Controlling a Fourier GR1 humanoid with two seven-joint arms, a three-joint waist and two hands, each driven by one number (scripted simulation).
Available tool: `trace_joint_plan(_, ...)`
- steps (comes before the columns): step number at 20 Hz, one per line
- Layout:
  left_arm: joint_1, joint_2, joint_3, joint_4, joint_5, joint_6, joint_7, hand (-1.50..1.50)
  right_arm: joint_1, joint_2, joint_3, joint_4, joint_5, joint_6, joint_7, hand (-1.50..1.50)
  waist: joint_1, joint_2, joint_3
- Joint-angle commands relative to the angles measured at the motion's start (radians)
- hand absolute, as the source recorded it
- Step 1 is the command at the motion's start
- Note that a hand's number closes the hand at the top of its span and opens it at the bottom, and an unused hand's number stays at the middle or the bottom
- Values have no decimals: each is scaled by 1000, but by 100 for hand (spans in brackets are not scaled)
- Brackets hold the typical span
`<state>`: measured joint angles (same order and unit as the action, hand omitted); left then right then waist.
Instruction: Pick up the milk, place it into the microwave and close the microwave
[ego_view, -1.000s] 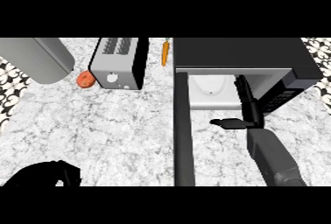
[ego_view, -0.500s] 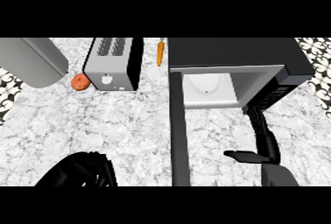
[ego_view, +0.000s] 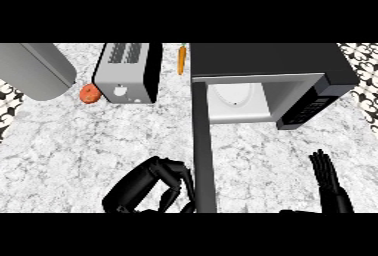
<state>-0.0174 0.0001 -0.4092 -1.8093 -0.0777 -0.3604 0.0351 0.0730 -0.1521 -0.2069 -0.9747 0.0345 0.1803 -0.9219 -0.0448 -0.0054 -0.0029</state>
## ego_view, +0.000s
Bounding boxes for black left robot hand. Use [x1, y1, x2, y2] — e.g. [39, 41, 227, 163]
[100, 155, 197, 214]

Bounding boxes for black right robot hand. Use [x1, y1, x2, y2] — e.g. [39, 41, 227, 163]
[278, 149, 355, 214]

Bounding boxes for dark grey microwave door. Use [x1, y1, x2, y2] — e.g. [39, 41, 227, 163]
[190, 81, 218, 214]

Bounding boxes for black microwave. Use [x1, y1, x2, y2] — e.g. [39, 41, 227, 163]
[188, 42, 361, 131]

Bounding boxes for silver toaster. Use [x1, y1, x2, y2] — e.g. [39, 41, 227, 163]
[91, 42, 163, 105]

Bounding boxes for orange carrot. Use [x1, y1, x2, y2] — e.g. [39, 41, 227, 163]
[175, 43, 187, 76]

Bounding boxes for grey rounded appliance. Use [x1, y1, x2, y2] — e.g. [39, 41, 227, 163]
[0, 42, 78, 102]

